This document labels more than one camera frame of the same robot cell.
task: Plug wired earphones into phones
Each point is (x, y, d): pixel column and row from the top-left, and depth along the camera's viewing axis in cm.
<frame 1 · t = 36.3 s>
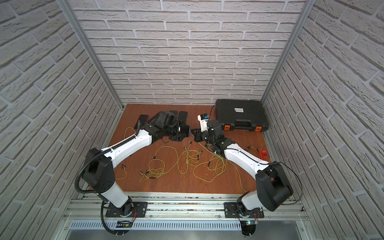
left hand: (190, 125, 83), fingers open
right hand: (192, 130, 82), fingers closed
black plastic tool case: (242, 114, 109), point 7 cm above the table
black phone far left: (143, 119, 120), on the table
red handle tool: (264, 151, 96), on the table

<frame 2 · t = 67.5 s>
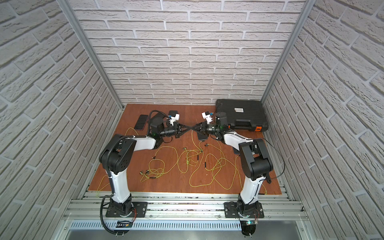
left hand: (192, 127, 84), fingers closed
right hand: (193, 128, 87), fingers closed
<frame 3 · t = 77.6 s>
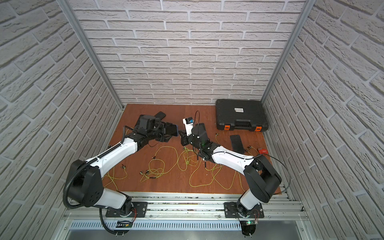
left hand: (176, 124, 83), fingers open
right hand: (180, 131, 82), fingers closed
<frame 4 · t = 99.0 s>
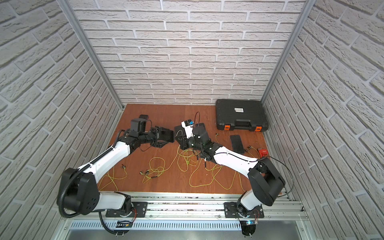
left hand: (171, 130, 81), fingers open
right hand: (177, 137, 79), fingers closed
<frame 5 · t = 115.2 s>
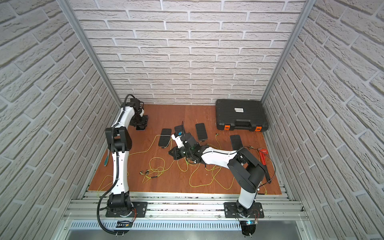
left hand: (142, 122, 108), fingers open
right hand: (170, 152, 84), fingers closed
